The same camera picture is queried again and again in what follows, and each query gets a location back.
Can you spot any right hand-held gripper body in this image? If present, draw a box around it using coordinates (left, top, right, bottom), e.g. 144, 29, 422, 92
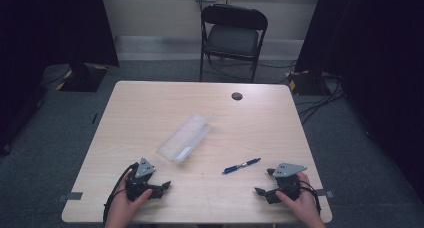
272, 162, 308, 203

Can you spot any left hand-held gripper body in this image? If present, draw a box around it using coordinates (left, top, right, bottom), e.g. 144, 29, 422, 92
124, 157, 157, 203

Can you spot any blue pen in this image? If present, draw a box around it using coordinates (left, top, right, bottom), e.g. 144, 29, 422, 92
221, 157, 262, 176

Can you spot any clear plastic pencil case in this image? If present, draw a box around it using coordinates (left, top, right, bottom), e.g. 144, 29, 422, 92
156, 112, 215, 163

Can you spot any person's right hand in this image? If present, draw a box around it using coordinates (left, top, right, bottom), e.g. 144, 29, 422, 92
275, 172, 326, 228

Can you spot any person's left hand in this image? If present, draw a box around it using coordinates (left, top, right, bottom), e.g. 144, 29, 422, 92
104, 177, 154, 228

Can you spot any grey tape strip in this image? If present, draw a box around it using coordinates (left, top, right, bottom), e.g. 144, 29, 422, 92
314, 189, 335, 199
56, 191, 84, 203

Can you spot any black folding chair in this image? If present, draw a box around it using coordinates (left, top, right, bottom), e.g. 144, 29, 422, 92
198, 3, 269, 84

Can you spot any black curtain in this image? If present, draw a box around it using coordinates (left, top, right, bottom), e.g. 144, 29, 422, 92
0, 0, 120, 156
294, 0, 424, 202

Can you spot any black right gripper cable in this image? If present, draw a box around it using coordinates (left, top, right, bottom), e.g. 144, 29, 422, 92
299, 178, 323, 216

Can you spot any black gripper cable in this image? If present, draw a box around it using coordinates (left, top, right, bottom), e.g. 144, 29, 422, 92
299, 178, 323, 216
102, 161, 140, 226

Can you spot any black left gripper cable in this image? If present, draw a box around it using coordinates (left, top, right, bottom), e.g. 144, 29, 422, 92
102, 161, 140, 226

